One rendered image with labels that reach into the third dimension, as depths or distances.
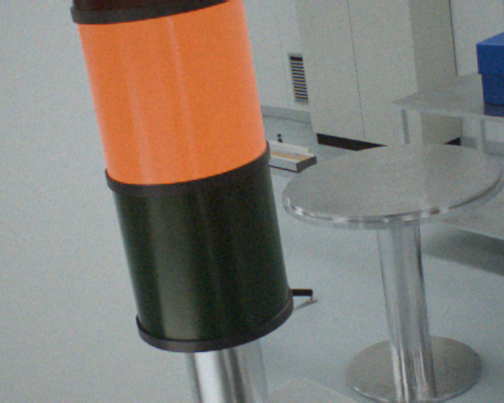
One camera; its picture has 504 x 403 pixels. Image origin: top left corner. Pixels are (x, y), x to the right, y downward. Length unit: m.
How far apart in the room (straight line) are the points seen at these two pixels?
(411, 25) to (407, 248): 3.03
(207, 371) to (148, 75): 0.10
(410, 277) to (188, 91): 4.21
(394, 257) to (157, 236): 4.15
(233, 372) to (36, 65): 1.55
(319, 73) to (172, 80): 7.75
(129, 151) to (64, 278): 1.65
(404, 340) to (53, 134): 2.96
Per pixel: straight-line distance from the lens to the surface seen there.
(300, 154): 4.87
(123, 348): 2.05
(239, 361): 0.33
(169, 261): 0.30
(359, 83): 7.72
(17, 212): 1.87
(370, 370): 4.77
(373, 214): 4.00
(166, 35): 0.28
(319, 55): 7.98
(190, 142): 0.29
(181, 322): 0.31
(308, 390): 0.48
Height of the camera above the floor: 2.34
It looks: 19 degrees down
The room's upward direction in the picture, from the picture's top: 9 degrees counter-clockwise
